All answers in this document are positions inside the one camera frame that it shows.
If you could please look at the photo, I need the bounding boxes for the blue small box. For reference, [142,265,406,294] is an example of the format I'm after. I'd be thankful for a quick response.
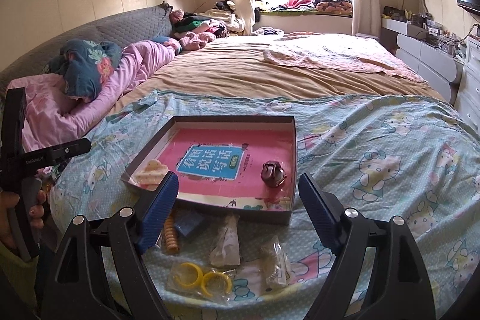
[174,210,206,239]

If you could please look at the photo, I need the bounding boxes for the white grey vanity desk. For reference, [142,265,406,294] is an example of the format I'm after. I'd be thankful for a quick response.
[382,18,463,105]

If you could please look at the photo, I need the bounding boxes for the maroon strap wristwatch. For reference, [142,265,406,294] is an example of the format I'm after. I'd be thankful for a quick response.
[260,161,287,188]

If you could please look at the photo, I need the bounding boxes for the pink Chinese workbook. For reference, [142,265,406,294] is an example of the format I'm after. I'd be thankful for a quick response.
[149,128,295,211]

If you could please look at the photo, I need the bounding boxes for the person left hand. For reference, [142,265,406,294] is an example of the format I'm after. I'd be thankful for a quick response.
[0,187,48,250]

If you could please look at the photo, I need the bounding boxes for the pile of clothes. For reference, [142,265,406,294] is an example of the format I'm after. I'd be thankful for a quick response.
[169,0,246,51]

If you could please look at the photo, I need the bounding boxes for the windowsill clothes pile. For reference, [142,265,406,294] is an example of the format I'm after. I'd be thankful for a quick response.
[254,0,353,16]

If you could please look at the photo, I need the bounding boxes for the dark cardboard tray box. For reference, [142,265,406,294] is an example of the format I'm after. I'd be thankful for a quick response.
[121,115,297,225]

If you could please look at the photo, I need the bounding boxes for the white dresser drawers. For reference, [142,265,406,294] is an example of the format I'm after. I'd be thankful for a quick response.
[455,36,480,133]

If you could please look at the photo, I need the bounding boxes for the pink thin blanket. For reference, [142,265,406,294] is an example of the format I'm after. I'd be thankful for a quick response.
[264,32,425,84]

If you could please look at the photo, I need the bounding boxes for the hello kitty blue bedsheet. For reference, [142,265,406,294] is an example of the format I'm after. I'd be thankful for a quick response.
[49,91,479,319]

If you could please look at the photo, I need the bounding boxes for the bagged yellow rings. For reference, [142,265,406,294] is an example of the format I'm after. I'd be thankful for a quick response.
[166,261,238,304]

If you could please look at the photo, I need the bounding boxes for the grey quilted headboard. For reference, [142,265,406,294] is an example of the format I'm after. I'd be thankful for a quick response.
[1,1,173,98]

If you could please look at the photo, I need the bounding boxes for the bagged white comb clip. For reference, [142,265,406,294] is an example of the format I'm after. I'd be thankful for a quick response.
[260,235,291,291]

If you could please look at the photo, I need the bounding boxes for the green yellow trousers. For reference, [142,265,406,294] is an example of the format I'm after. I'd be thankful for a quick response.
[0,244,38,309]

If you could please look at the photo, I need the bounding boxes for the dark floral pillow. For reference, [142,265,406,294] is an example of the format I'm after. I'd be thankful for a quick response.
[44,38,122,102]

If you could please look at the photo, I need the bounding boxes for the clear bag dark hairpiece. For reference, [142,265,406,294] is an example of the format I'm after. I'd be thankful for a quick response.
[209,214,241,268]

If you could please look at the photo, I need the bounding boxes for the pink quilt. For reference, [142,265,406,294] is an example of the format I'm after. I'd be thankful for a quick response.
[7,37,182,152]

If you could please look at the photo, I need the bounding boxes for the vanity mirror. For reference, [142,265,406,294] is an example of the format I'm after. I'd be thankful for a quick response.
[401,0,429,15]

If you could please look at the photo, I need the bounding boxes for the tan bed blanket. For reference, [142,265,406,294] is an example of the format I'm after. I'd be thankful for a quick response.
[110,36,442,114]

